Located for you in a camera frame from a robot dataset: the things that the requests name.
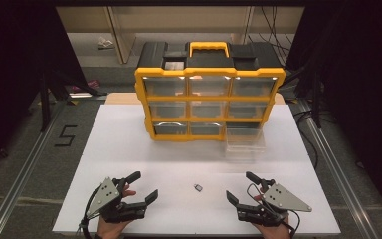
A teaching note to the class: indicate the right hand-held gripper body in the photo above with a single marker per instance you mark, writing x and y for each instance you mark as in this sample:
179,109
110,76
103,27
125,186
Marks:
283,199

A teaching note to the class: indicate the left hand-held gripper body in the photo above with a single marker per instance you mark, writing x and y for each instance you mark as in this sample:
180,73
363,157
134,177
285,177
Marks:
107,196

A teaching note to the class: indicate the clear plastic drawer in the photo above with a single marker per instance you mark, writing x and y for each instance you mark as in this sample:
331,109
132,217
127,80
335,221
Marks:
245,142

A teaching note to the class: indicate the small dark metal part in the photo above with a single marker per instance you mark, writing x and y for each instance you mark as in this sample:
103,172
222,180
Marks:
198,188

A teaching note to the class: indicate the yellow and black organizer cabinet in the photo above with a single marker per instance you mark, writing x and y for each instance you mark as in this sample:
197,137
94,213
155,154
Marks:
209,59

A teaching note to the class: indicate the person's left hand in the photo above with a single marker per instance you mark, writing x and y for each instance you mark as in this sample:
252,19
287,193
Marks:
112,229

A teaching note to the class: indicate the person's right hand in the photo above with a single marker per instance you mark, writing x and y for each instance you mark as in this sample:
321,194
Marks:
273,232

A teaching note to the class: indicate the pink object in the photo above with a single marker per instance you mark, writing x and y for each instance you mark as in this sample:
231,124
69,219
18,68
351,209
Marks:
88,84

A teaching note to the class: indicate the black metal stand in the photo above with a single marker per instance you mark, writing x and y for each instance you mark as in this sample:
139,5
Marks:
45,103

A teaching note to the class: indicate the crumpled white paper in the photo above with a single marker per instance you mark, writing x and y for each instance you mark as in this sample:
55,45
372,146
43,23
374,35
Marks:
105,43

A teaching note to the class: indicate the black curtain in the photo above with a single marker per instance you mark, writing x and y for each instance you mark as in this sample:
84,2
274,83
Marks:
361,83
10,66

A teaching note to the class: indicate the beige wooden shelf unit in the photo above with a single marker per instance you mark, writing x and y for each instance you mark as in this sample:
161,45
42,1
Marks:
79,20

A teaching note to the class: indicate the aluminium floor rail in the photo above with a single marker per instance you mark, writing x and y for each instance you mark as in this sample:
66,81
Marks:
341,172
23,172

